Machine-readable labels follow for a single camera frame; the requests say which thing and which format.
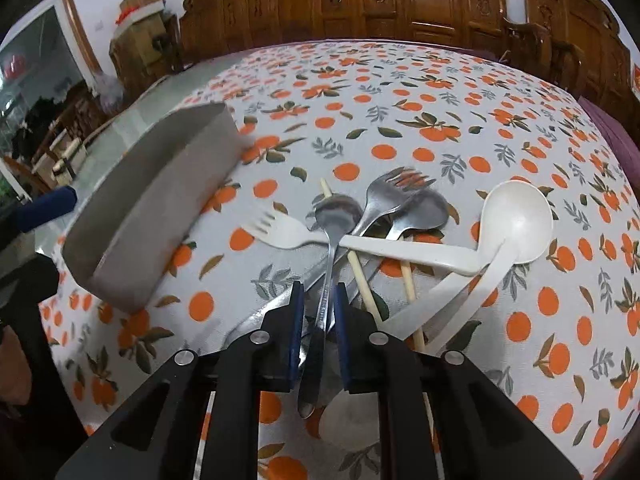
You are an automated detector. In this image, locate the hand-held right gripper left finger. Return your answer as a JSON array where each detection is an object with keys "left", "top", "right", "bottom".
[{"left": 55, "top": 281, "right": 306, "bottom": 480}]

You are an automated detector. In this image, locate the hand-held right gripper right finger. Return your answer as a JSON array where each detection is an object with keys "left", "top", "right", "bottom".
[{"left": 334, "top": 282, "right": 583, "bottom": 480}]

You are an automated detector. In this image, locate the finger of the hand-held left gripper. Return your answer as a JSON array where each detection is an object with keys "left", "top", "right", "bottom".
[{"left": 0, "top": 185, "right": 77, "bottom": 241}]

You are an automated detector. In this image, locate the wooden chopstick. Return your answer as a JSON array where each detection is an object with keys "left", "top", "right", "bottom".
[
  {"left": 320, "top": 177, "right": 390, "bottom": 333},
  {"left": 399, "top": 234, "right": 427, "bottom": 356}
]

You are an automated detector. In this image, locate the metal spoon with black handle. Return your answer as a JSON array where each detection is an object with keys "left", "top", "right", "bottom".
[{"left": 297, "top": 196, "right": 364, "bottom": 419}]

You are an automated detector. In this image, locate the silver soup spoon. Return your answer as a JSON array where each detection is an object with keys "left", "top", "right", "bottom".
[{"left": 318, "top": 389, "right": 381, "bottom": 447}]

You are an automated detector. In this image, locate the grey metal rectangular tray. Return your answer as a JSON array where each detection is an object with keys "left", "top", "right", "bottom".
[{"left": 61, "top": 102, "right": 248, "bottom": 313}]

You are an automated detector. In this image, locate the metal fork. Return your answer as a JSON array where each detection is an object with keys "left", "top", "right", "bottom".
[{"left": 227, "top": 166, "right": 437, "bottom": 348}]

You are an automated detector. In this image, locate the dark cloth pile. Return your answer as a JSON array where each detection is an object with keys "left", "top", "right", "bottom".
[{"left": 10, "top": 105, "right": 53, "bottom": 161}]

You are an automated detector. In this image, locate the wooden armchair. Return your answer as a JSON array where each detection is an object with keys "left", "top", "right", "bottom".
[{"left": 30, "top": 80, "right": 110, "bottom": 186}]

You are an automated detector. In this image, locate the white plastic fork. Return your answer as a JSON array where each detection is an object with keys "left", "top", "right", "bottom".
[{"left": 241, "top": 208, "right": 488, "bottom": 277}]

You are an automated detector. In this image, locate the clear plastic bag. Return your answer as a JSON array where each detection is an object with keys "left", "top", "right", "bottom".
[{"left": 95, "top": 72, "right": 126, "bottom": 116}]

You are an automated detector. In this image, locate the person's dark clothing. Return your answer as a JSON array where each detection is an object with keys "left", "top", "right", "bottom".
[{"left": 0, "top": 310, "right": 103, "bottom": 480}]

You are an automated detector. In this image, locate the glass sliding door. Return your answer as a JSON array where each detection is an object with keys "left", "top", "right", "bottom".
[{"left": 0, "top": 0, "right": 97, "bottom": 211}]

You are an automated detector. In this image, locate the large cardboard box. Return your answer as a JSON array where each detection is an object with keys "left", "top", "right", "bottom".
[{"left": 110, "top": 17, "right": 181, "bottom": 92}]

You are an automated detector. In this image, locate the white box with red print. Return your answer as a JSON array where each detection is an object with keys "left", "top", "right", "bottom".
[{"left": 114, "top": 2, "right": 166, "bottom": 37}]

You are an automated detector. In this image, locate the white plastic ladle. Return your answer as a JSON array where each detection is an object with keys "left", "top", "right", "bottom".
[{"left": 425, "top": 180, "right": 555, "bottom": 356}]

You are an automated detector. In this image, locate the orange print tablecloth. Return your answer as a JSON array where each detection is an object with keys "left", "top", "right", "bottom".
[{"left": 37, "top": 40, "right": 640, "bottom": 480}]

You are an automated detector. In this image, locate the carved wooden bench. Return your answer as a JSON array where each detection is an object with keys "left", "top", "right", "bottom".
[
  {"left": 177, "top": 0, "right": 508, "bottom": 68},
  {"left": 522, "top": 0, "right": 640, "bottom": 126}
]

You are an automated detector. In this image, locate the wooden chair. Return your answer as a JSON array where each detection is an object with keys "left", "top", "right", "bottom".
[
  {"left": 550, "top": 40, "right": 591, "bottom": 101},
  {"left": 502, "top": 17, "right": 553, "bottom": 68}
]

